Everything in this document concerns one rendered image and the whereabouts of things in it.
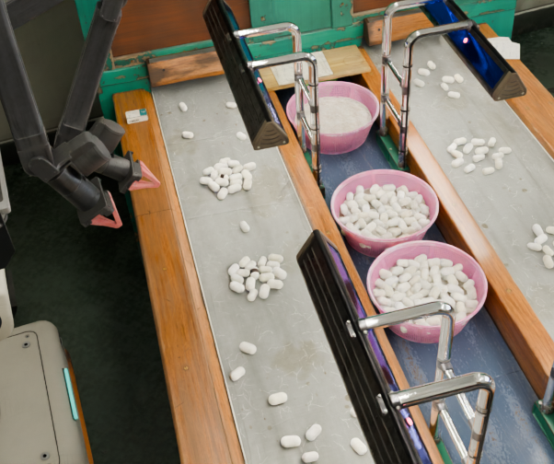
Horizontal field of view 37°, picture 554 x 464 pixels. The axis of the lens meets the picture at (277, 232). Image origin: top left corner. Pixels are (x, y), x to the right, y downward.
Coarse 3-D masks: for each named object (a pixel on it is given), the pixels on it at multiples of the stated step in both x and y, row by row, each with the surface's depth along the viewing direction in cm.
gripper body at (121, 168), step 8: (128, 152) 204; (112, 160) 197; (120, 160) 199; (128, 160) 201; (112, 168) 198; (120, 168) 198; (128, 168) 200; (112, 176) 199; (120, 176) 199; (128, 176) 199; (136, 176) 198; (120, 184) 201; (128, 184) 199
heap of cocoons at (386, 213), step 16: (368, 192) 214; (384, 192) 212; (400, 192) 211; (416, 192) 211; (352, 208) 208; (368, 208) 207; (384, 208) 207; (400, 208) 207; (416, 208) 207; (352, 224) 206; (368, 224) 203; (384, 224) 204; (400, 224) 202; (416, 224) 202
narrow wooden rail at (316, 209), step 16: (272, 96) 243; (288, 128) 230; (288, 144) 225; (288, 160) 220; (304, 160) 219; (304, 176) 215; (304, 192) 210; (320, 192) 210; (304, 208) 208; (320, 208) 205; (320, 224) 201; (336, 240) 196; (352, 272) 189; (368, 304) 181; (384, 336) 174; (384, 352) 171; (400, 368) 168; (400, 384) 165; (416, 416) 159; (432, 448) 154
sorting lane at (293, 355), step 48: (192, 96) 250; (192, 144) 232; (240, 144) 231; (192, 192) 217; (240, 192) 215; (288, 192) 214; (192, 240) 203; (240, 240) 202; (288, 240) 201; (288, 288) 189; (240, 336) 180; (288, 336) 179; (240, 384) 171; (288, 384) 170; (336, 384) 169; (240, 432) 162; (288, 432) 162; (336, 432) 161
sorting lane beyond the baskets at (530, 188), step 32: (416, 64) 254; (448, 64) 253; (416, 96) 242; (448, 96) 241; (480, 96) 240; (416, 128) 231; (448, 128) 230; (480, 128) 229; (512, 128) 228; (448, 160) 220; (480, 160) 219; (512, 160) 218; (544, 160) 217; (480, 192) 209; (512, 192) 209; (544, 192) 208; (480, 224) 201; (512, 224) 200; (544, 224) 200; (512, 256) 192; (544, 288) 184; (544, 320) 178
